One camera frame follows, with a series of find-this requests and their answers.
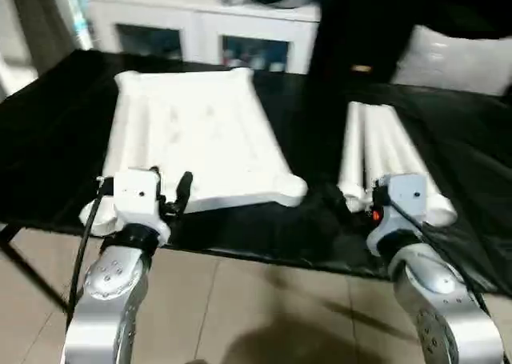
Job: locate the white plastic table leg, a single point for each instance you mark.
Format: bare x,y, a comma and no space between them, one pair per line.
416,160
374,144
352,156
396,144

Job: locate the white plastic table top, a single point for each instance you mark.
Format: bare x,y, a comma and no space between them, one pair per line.
200,132

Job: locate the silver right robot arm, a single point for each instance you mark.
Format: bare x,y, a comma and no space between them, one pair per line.
440,300

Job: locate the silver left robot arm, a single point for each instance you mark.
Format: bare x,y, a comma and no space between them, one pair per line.
104,300

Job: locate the black work mat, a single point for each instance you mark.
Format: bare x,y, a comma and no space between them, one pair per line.
48,140

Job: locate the small yellow label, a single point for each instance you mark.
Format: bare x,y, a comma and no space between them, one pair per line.
362,69

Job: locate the white glass-door cabinet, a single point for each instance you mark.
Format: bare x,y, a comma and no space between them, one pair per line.
200,28

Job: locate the grey curtain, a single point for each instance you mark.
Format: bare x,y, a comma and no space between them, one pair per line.
36,20

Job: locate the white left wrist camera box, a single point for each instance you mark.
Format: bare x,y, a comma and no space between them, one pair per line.
136,196

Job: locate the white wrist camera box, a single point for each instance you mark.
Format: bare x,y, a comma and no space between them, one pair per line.
136,196
406,196

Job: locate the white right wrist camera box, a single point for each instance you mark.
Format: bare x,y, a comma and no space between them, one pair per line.
406,196

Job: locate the black table frame bar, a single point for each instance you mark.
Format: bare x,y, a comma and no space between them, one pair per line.
32,268

